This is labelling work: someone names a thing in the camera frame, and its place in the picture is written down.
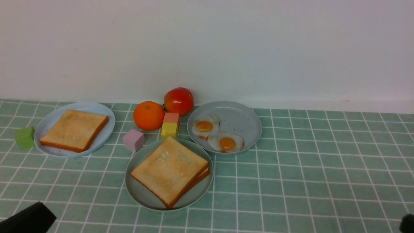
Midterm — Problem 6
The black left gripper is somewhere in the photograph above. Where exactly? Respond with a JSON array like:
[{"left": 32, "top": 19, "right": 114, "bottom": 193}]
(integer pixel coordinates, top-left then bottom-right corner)
[{"left": 0, "top": 202, "right": 57, "bottom": 233}]

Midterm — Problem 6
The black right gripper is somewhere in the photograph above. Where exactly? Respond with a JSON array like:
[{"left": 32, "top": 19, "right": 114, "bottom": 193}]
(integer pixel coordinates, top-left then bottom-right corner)
[{"left": 399, "top": 214, "right": 414, "bottom": 233}]

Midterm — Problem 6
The toast slice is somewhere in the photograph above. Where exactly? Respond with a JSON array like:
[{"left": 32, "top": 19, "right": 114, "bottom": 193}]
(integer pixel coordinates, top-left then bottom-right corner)
[
  {"left": 39, "top": 109, "right": 109, "bottom": 153},
  {"left": 130, "top": 136, "right": 210, "bottom": 209},
  {"left": 182, "top": 168, "right": 210, "bottom": 196}
]

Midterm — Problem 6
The green cube block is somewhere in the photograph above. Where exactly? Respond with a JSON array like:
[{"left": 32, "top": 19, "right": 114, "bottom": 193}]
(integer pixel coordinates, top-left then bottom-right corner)
[{"left": 15, "top": 126, "right": 35, "bottom": 149}]

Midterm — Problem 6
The light blue left plate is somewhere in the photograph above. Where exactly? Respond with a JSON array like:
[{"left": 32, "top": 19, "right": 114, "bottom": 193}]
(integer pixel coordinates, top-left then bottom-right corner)
[{"left": 34, "top": 102, "right": 115, "bottom": 158}]

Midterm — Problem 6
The orange fruit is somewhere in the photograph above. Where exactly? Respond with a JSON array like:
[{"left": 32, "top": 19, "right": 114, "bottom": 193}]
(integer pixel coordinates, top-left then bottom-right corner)
[{"left": 133, "top": 101, "right": 165, "bottom": 131}]

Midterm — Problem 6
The yellow cube block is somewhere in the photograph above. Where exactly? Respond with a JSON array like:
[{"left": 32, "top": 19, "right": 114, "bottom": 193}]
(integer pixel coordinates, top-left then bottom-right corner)
[{"left": 161, "top": 122, "right": 180, "bottom": 139}]

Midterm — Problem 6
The green centre plate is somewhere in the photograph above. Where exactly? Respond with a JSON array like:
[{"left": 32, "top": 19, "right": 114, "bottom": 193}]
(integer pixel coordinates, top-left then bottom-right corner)
[{"left": 125, "top": 139, "right": 214, "bottom": 212}]

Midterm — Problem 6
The pink red cube block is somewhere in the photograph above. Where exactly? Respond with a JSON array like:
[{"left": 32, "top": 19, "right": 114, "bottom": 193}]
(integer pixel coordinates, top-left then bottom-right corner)
[{"left": 163, "top": 112, "right": 180, "bottom": 124}]

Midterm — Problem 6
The red tomato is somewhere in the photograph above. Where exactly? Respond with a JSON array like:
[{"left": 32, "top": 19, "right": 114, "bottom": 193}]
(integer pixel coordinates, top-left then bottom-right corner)
[{"left": 164, "top": 87, "right": 194, "bottom": 117}]

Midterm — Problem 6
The left fried egg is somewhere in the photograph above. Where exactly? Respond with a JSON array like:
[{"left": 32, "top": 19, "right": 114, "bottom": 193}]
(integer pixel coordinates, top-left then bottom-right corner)
[{"left": 192, "top": 114, "right": 220, "bottom": 140}]

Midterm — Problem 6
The fried egg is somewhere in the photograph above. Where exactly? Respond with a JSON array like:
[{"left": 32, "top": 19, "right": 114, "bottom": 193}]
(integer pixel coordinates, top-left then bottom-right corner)
[
  {"left": 192, "top": 114, "right": 220, "bottom": 140},
  {"left": 207, "top": 131, "right": 244, "bottom": 152}
]

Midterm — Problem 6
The front fried egg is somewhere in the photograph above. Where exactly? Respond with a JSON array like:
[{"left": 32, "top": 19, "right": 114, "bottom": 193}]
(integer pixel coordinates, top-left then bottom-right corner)
[{"left": 207, "top": 131, "right": 244, "bottom": 152}]

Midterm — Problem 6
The grey blue egg plate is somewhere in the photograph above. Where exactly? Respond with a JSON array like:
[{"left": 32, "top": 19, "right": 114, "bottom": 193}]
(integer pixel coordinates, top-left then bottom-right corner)
[{"left": 187, "top": 101, "right": 262, "bottom": 155}]

